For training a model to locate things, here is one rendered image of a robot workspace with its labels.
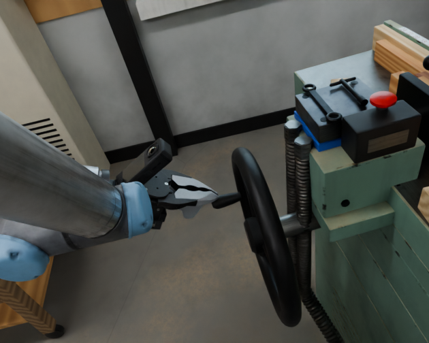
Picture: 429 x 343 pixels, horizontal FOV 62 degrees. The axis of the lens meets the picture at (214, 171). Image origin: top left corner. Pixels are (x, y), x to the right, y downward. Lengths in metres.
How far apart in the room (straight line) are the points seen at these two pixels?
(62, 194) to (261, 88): 1.77
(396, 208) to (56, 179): 0.43
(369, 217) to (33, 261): 0.45
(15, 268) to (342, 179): 0.44
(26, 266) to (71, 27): 1.49
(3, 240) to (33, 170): 0.25
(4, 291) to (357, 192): 1.15
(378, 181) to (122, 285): 1.30
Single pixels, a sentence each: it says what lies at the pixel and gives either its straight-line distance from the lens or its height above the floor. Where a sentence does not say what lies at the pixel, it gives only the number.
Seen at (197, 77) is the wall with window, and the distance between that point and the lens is 1.95.
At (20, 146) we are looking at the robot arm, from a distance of 0.29.
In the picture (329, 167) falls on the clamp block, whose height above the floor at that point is 0.96.
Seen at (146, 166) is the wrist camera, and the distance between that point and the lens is 0.58.
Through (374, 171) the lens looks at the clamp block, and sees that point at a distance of 0.50.
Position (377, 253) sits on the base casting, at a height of 0.74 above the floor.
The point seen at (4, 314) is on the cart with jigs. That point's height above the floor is 0.18.
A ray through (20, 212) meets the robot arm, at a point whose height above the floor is 1.10.
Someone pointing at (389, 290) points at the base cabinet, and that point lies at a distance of 0.68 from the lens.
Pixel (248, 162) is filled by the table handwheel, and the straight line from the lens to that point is 0.50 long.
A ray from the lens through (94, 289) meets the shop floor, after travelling 1.70.
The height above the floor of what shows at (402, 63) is 0.93.
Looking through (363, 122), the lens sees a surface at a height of 1.01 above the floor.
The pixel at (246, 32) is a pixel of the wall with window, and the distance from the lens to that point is 1.90.
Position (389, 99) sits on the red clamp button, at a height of 1.02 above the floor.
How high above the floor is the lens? 1.28
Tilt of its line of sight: 41 degrees down
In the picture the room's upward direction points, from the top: 15 degrees counter-clockwise
